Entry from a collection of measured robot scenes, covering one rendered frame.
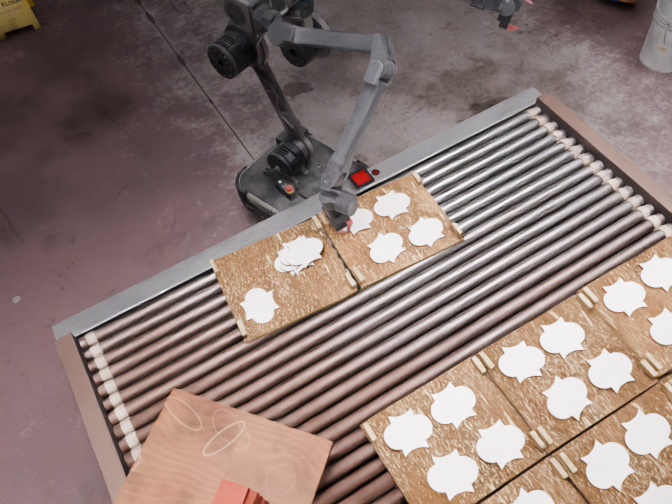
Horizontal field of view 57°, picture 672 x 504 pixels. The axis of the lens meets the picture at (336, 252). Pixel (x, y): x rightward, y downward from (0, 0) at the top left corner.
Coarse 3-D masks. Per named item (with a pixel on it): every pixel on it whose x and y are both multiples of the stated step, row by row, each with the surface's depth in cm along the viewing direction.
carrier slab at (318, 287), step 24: (264, 240) 222; (288, 240) 222; (240, 264) 217; (264, 264) 217; (336, 264) 215; (240, 288) 212; (264, 288) 211; (288, 288) 211; (312, 288) 210; (336, 288) 209; (240, 312) 207; (288, 312) 206; (312, 312) 205
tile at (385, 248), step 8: (376, 240) 218; (384, 240) 218; (392, 240) 218; (400, 240) 218; (376, 248) 216; (384, 248) 216; (392, 248) 216; (400, 248) 216; (376, 256) 214; (384, 256) 214; (392, 256) 214
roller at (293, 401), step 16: (624, 208) 222; (592, 224) 219; (608, 224) 222; (560, 240) 217; (576, 240) 217; (544, 256) 213; (512, 272) 210; (480, 288) 208; (496, 288) 209; (448, 304) 206; (464, 304) 206; (432, 320) 203; (400, 336) 200; (416, 336) 202; (368, 352) 198; (384, 352) 198; (352, 368) 195; (320, 384) 193; (288, 400) 191; (304, 400) 191; (272, 416) 189
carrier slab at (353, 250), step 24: (384, 192) 231; (408, 192) 230; (408, 216) 224; (432, 216) 223; (336, 240) 220; (360, 240) 220; (408, 240) 218; (456, 240) 217; (360, 264) 214; (384, 264) 214; (408, 264) 213
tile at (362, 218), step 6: (360, 210) 226; (366, 210) 226; (354, 216) 224; (360, 216) 224; (366, 216) 224; (372, 216) 224; (354, 222) 223; (360, 222) 222; (366, 222) 222; (354, 228) 221; (360, 228) 221; (366, 228) 221; (354, 234) 219
